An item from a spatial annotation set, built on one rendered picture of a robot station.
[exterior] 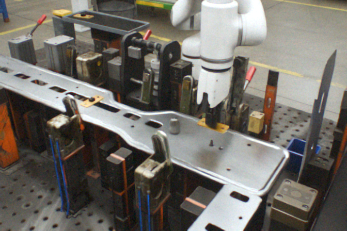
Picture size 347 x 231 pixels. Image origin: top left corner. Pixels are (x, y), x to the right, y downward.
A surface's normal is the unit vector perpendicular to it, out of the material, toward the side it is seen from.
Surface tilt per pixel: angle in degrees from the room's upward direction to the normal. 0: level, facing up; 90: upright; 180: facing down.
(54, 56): 90
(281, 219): 89
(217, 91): 91
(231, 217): 0
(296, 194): 0
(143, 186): 90
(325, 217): 0
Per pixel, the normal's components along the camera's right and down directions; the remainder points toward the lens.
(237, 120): -0.55, 0.40
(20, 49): 0.84, 0.26
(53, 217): 0.00, -0.88
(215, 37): -0.28, 0.47
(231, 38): 0.11, 0.56
